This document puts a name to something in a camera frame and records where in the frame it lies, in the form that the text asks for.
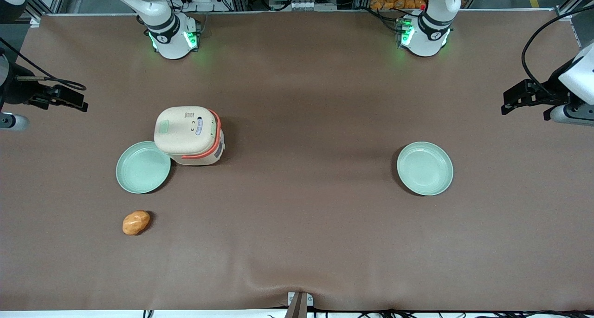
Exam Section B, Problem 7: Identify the green plate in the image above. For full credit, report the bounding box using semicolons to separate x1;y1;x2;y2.
116;141;172;195
396;142;454;196

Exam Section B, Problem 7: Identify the cream rice cooker orange trim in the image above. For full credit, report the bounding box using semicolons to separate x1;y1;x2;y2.
154;106;226;166

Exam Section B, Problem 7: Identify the brown table mat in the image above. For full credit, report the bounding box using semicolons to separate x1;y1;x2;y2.
0;9;594;312

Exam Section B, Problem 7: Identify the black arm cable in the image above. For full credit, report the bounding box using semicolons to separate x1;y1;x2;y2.
0;37;87;91
521;6;594;100

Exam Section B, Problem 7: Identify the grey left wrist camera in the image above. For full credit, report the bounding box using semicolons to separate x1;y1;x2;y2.
544;102;594;127

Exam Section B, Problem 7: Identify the orange-brown bread roll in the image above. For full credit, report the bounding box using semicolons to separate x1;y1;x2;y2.
122;210;151;236

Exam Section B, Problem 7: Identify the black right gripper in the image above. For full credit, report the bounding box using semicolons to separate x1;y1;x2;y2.
2;64;89;113

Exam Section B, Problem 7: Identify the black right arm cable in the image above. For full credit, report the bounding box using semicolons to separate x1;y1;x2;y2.
0;37;87;91

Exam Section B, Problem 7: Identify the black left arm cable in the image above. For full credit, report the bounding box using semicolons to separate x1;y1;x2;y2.
521;6;594;100

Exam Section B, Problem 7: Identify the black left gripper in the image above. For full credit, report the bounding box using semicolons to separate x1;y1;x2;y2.
501;70;572;116

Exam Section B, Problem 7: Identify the metal table clamp bracket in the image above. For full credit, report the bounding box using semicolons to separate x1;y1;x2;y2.
287;291;315;318

